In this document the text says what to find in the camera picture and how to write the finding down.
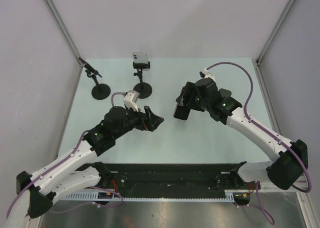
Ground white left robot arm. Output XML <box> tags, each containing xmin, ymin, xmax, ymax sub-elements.
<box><xmin>16</xmin><ymin>106</ymin><xmax>164</xmax><ymax>219</ymax></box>

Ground pink phone black screen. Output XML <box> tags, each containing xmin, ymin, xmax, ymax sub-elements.
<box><xmin>173</xmin><ymin>103</ymin><xmax>190</xmax><ymax>121</ymax></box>

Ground white phone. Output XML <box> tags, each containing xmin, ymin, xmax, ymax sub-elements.
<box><xmin>132</xmin><ymin>52</ymin><xmax>149</xmax><ymax>64</ymax></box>

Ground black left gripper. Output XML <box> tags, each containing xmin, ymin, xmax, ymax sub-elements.
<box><xmin>113</xmin><ymin>103</ymin><xmax>163</xmax><ymax>139</ymax></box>

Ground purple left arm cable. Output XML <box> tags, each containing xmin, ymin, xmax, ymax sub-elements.
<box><xmin>6</xmin><ymin>90</ymin><xmax>131</xmax><ymax>214</ymax></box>

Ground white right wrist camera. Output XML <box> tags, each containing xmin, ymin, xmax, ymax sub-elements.
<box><xmin>199</xmin><ymin>68</ymin><xmax>216</xmax><ymax>81</ymax></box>

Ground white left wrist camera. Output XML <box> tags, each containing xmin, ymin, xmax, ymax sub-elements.
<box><xmin>123</xmin><ymin>90</ymin><xmax>140</xmax><ymax>112</ymax></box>

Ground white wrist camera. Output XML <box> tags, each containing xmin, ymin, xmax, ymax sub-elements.
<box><xmin>123</xmin><ymin>90</ymin><xmax>140</xmax><ymax>112</ymax></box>
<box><xmin>199</xmin><ymin>68</ymin><xmax>216</xmax><ymax>81</ymax></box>

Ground black tripod phone stand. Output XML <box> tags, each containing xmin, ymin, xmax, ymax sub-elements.
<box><xmin>132</xmin><ymin>62</ymin><xmax>153</xmax><ymax>99</ymax></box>

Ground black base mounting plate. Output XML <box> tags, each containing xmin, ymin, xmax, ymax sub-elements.
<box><xmin>105</xmin><ymin>164</ymin><xmax>256</xmax><ymax>200</ymax></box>

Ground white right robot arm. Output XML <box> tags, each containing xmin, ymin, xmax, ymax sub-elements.
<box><xmin>173</xmin><ymin>78</ymin><xmax>308</xmax><ymax>190</ymax></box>

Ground white corner frame post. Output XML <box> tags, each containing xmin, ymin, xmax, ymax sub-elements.
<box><xmin>254</xmin><ymin>0</ymin><xmax>305</xmax><ymax>65</ymax></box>

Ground left aluminium frame post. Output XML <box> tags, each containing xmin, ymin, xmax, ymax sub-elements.
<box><xmin>37</xmin><ymin>0</ymin><xmax>85</xmax><ymax>69</ymax></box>

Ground white slotted cable duct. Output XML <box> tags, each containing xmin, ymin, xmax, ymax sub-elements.
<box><xmin>56</xmin><ymin>190</ymin><xmax>237</xmax><ymax>203</ymax></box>

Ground empty black phone stand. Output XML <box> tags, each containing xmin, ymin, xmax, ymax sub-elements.
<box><xmin>78</xmin><ymin>57</ymin><xmax>111</xmax><ymax>100</ymax></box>

